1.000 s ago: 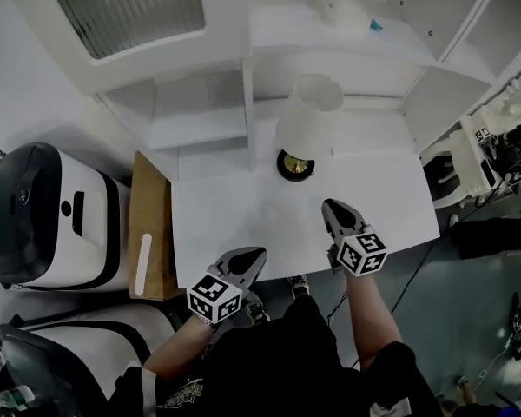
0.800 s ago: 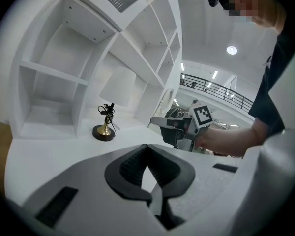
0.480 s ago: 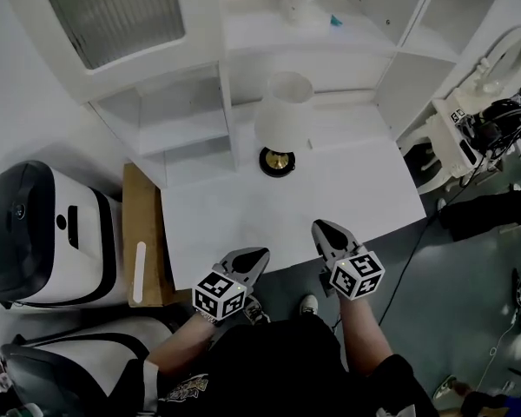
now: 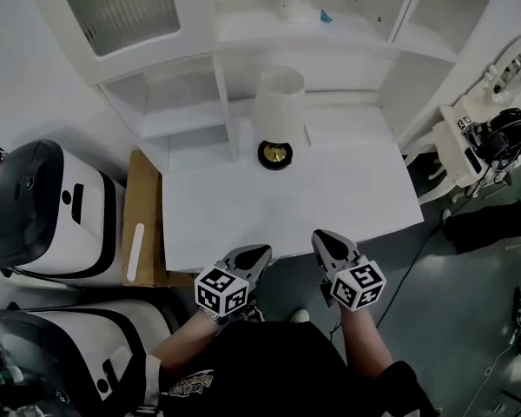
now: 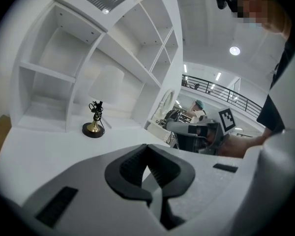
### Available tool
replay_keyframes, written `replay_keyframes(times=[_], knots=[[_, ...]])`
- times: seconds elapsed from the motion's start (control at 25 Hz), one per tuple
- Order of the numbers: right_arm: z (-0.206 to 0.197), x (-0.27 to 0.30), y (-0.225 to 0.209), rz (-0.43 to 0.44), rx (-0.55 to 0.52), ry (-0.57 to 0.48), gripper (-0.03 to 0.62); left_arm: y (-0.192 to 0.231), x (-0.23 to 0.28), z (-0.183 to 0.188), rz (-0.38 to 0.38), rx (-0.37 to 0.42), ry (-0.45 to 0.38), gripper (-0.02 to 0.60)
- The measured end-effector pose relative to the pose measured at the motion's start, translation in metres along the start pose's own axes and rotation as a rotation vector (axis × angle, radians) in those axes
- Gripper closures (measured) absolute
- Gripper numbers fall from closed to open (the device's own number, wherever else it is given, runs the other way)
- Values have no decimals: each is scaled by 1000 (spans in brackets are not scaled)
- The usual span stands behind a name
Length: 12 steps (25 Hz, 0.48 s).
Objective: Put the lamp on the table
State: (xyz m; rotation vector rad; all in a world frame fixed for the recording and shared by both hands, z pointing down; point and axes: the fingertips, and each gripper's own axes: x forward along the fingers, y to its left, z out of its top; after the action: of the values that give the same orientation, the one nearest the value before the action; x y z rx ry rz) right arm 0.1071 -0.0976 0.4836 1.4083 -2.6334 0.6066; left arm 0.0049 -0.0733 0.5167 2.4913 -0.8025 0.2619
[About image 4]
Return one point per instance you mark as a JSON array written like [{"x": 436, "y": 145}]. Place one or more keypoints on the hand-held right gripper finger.
[
  {"x": 325, "y": 261},
  {"x": 354, "y": 254}
]

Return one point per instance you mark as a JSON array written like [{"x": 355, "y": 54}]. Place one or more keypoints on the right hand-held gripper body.
[{"x": 358, "y": 285}]

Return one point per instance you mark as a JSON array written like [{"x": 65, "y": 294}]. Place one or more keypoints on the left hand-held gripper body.
[{"x": 221, "y": 293}]

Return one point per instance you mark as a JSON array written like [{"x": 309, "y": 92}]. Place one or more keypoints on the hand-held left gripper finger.
[
  {"x": 234, "y": 256},
  {"x": 260, "y": 272}
]

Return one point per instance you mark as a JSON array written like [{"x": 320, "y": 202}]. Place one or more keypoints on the white table lamp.
[{"x": 278, "y": 111}]

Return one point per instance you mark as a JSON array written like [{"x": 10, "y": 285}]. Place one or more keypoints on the person's right forearm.
[{"x": 367, "y": 346}]

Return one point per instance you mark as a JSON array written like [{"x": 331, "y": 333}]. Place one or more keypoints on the person's left forearm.
[{"x": 186, "y": 346}]

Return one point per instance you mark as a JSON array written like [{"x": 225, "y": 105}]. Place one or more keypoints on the white desk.
[{"x": 286, "y": 211}]

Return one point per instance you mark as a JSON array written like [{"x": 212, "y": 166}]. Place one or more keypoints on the white desk hutch shelving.
[{"x": 178, "y": 102}]

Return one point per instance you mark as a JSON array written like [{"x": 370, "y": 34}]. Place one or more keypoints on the person's left shoe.
[{"x": 254, "y": 313}]

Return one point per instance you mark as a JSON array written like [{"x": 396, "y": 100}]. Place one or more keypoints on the person's shoe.
[
  {"x": 299, "y": 316},
  {"x": 254, "y": 313}
]

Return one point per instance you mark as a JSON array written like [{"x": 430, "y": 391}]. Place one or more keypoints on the person's right shoe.
[{"x": 299, "y": 316}]

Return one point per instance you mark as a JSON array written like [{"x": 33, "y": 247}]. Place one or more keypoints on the person's black t-shirt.
[{"x": 265, "y": 372}]

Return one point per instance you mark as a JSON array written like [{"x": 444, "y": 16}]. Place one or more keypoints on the brown cardboard box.
[{"x": 143, "y": 198}]

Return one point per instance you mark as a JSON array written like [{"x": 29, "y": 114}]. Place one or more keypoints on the white black mobile robot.
[
  {"x": 91, "y": 341},
  {"x": 48, "y": 215}
]

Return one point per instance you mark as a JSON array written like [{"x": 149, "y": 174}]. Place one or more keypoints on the white vanity table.
[{"x": 451, "y": 154}]

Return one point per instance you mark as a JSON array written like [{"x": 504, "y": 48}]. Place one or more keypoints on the black white printed tag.
[{"x": 463, "y": 122}]

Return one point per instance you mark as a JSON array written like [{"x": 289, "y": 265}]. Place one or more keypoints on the black helmet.
[{"x": 510, "y": 128}]

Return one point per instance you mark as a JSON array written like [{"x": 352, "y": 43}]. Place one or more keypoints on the oval white framed mirror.
[{"x": 497, "y": 85}]

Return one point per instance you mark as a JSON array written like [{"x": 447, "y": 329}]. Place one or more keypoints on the small teal item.
[{"x": 326, "y": 15}]

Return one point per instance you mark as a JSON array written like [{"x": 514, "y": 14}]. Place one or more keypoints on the white plastic bag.
[{"x": 295, "y": 4}]

